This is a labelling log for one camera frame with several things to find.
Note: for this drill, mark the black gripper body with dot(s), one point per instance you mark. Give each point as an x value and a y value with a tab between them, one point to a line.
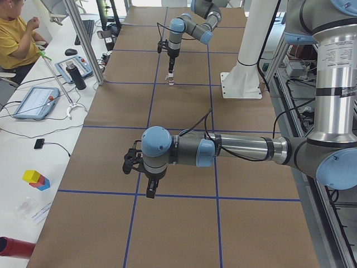
153	177
171	55

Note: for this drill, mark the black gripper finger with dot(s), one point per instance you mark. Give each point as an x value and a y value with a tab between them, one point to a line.
150	189
172	64
154	188

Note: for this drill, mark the white PPR pipe piece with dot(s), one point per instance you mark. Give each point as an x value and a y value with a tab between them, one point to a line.
170	80

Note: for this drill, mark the brown paper table mat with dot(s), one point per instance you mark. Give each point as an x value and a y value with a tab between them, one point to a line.
235	213

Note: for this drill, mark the black keyboard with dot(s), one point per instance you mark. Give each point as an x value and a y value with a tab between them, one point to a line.
89	28

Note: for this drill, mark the black water bottle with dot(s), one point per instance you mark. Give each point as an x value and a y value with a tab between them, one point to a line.
75	75

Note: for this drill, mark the black computer mouse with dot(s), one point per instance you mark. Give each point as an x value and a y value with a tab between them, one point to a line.
71	52

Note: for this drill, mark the blue wooden block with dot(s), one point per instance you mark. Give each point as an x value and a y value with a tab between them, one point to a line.
45	186

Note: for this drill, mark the red wooden block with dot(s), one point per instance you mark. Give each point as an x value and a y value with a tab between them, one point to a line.
39	183

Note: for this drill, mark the small black puck device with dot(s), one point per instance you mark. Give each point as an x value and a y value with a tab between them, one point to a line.
39	143

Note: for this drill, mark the yellow wooden block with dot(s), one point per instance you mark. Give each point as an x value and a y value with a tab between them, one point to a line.
31	176

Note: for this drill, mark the clear plastic bag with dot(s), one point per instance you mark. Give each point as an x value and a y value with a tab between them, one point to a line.
25	208

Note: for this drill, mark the long reach grabber tool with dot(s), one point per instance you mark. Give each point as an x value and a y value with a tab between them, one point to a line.
72	104

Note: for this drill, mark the near blue teach pendant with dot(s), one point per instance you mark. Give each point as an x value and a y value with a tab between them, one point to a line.
37	103

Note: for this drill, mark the red cylinder tube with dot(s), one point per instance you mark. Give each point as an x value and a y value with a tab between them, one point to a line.
11	247

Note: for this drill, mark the person in yellow shirt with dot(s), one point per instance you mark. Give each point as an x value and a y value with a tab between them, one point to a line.
19	51

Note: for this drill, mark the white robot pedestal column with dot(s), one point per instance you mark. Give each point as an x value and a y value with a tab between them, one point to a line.
242	82

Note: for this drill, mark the aluminium frame post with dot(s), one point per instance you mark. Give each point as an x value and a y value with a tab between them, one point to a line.
86	45

